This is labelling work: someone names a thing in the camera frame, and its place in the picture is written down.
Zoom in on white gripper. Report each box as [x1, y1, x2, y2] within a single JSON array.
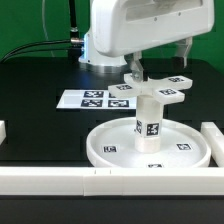
[[91, 0, 214, 82]]

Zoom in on white cross-shaped table base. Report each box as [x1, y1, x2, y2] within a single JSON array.
[[108, 73, 193, 105]]

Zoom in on white round table top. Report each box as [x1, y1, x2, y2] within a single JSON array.
[[86, 117, 211, 168]]

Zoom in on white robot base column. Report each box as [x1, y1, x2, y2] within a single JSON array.
[[78, 28, 129, 74]]

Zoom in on white marker sheet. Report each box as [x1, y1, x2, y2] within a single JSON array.
[[57, 90, 136, 110]]

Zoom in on white right fence bar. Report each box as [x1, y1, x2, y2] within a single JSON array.
[[201, 122, 224, 168]]

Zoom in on white fence bar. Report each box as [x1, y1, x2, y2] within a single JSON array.
[[0, 120, 6, 145], [201, 122, 224, 168], [0, 167, 224, 196]]

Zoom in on white front fence bar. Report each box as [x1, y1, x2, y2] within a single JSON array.
[[0, 167, 224, 196]]

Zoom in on white left fence bar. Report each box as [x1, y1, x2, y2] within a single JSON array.
[[0, 120, 6, 145]]

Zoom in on black cables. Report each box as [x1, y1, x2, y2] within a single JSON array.
[[0, 0, 84, 64]]

